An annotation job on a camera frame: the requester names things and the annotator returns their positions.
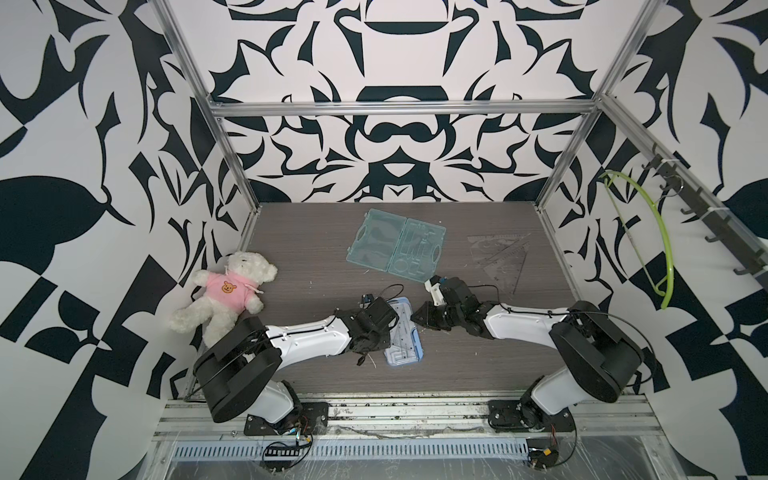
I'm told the blue geometry set case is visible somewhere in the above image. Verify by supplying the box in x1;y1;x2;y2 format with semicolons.
384;297;424;367

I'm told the teal ruler set case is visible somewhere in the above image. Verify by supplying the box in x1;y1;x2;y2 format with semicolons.
346;209;446;283

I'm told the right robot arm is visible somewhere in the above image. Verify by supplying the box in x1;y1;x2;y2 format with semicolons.
411;276;644;432

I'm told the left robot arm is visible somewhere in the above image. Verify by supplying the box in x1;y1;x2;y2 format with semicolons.
193;297;399;430

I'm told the white teddy bear pink shirt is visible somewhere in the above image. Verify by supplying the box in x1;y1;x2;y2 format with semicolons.
168;251;278;348

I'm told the black connector left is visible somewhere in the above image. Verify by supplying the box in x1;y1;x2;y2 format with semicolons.
260;442;311;471

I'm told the black yellow connector right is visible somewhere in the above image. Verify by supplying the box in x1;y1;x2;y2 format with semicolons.
526;439;560;470

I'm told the black hook rack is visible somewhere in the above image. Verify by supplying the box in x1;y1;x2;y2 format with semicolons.
644;143;767;290

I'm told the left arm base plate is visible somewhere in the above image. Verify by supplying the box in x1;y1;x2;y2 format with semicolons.
243;402;330;436

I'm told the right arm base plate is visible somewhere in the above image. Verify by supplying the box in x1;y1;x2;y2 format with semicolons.
487;400;576;433

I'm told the aluminium frame rail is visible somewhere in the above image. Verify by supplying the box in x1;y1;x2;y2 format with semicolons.
151;390;664;441

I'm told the green tube on wall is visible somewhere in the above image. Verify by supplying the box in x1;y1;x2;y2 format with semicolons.
600;170;676;310

